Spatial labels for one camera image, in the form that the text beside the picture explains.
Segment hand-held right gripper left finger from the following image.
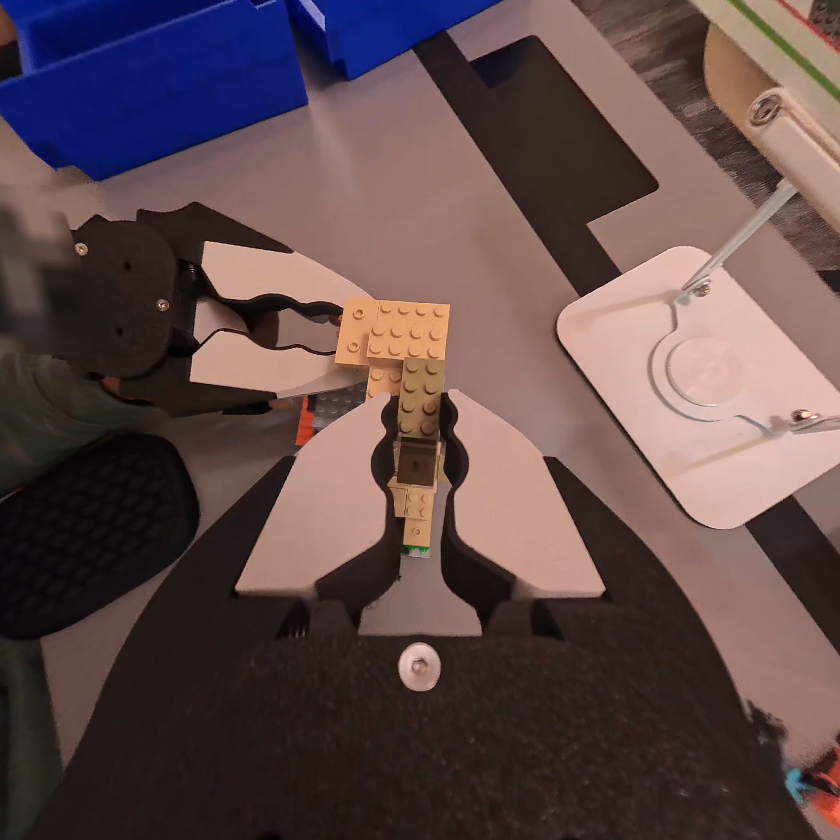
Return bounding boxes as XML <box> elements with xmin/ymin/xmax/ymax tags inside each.
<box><xmin>234</xmin><ymin>394</ymin><xmax>404</xmax><ymax>601</ymax></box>

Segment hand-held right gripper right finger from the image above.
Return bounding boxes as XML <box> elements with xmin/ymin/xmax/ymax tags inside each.
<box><xmin>437</xmin><ymin>389</ymin><xmax>607</xmax><ymax>602</ymax></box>

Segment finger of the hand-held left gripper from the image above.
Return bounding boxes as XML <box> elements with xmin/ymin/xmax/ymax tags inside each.
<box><xmin>199</xmin><ymin>239</ymin><xmax>373</xmax><ymax>324</ymax></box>
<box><xmin>189</xmin><ymin>305</ymin><xmax>368</xmax><ymax>401</ymax></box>

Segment toy brick model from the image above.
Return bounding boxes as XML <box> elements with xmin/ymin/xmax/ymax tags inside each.
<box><xmin>295</xmin><ymin>298</ymin><xmax>454</xmax><ymax>563</ymax></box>

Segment olive green plate brick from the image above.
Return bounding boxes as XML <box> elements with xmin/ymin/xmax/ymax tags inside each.
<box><xmin>397</xmin><ymin>357</ymin><xmax>447</xmax><ymax>441</ymax></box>

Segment person's left forearm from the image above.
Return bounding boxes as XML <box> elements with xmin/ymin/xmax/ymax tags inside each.
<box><xmin>0</xmin><ymin>354</ymin><xmax>160</xmax><ymax>494</ymax></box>

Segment grey desk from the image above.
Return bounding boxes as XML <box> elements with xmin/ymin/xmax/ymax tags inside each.
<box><xmin>0</xmin><ymin>0</ymin><xmax>840</xmax><ymax>840</ymax></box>

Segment white book stand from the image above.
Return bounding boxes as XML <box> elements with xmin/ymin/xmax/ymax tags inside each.
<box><xmin>555</xmin><ymin>20</ymin><xmax>840</xmax><ymax>530</ymax></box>

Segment blue plastic bin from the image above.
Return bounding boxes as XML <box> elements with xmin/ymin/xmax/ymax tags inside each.
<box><xmin>289</xmin><ymin>0</ymin><xmax>508</xmax><ymax>81</ymax></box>
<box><xmin>0</xmin><ymin>0</ymin><xmax>311</xmax><ymax>182</ymax></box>

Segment black chair armrest pad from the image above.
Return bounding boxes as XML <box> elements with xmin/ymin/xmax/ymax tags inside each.
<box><xmin>0</xmin><ymin>433</ymin><xmax>202</xmax><ymax>642</ymax></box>

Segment open instruction booklet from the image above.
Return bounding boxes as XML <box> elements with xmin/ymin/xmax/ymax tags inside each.
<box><xmin>689</xmin><ymin>0</ymin><xmax>840</xmax><ymax>107</ymax></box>

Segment black desk cable cover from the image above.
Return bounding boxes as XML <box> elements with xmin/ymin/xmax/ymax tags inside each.
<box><xmin>413</xmin><ymin>33</ymin><xmax>840</xmax><ymax>657</ymax></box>

